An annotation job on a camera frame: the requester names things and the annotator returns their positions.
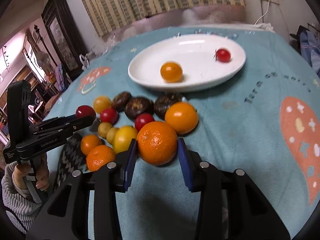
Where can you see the black zigzag patterned cloth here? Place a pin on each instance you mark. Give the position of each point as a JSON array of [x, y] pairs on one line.
[[67, 160]]

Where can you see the teal printed blanket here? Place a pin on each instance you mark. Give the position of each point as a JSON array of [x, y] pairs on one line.
[[237, 130]]

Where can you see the smooth orange mandarin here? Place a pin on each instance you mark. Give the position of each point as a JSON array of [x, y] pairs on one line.
[[181, 117]]

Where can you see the clear plastic sheet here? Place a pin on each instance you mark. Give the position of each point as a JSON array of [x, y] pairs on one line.
[[175, 20]]

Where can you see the large yellow tomato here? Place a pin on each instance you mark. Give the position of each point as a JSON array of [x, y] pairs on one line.
[[124, 138]]

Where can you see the dimpled orange mandarin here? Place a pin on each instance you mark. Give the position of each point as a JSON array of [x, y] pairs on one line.
[[100, 158]]

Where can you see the blue crumpled cloth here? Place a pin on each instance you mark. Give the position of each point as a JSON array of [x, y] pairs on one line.
[[310, 47]]

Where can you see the dark wooden framed cabinet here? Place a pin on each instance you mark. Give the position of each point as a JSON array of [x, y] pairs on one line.
[[63, 35]]

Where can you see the red cherry tomato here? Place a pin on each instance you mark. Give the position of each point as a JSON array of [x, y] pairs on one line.
[[223, 55], [108, 115], [144, 121], [85, 112]]

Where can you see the dark brown water chestnut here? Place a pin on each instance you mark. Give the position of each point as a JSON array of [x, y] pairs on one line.
[[121, 101], [138, 107], [165, 103]]

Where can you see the person's left hand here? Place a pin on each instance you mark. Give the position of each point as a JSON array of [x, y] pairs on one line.
[[18, 177]]

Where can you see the standing fan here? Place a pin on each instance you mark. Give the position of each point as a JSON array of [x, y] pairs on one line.
[[41, 57]]

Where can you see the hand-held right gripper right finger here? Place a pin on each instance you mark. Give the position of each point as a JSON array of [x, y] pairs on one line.
[[185, 167]]

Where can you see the person's left forearm grey sleeve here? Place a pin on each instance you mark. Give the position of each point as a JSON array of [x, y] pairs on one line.
[[17, 210]]

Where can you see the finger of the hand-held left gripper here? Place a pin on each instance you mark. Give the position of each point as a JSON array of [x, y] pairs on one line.
[[55, 121], [75, 127]]

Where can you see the large orange mandarin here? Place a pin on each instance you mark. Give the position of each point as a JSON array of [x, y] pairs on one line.
[[157, 142]]

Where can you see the small yellow cherry tomato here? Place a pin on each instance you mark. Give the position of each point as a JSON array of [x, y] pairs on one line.
[[104, 129], [111, 135]]

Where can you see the orange cherry tomato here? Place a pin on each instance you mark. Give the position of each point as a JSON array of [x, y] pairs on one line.
[[171, 72], [90, 144]]

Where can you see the white oval plate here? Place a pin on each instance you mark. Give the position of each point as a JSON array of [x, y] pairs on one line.
[[195, 65]]

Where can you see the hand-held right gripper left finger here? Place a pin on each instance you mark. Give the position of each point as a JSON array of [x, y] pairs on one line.
[[130, 166]]

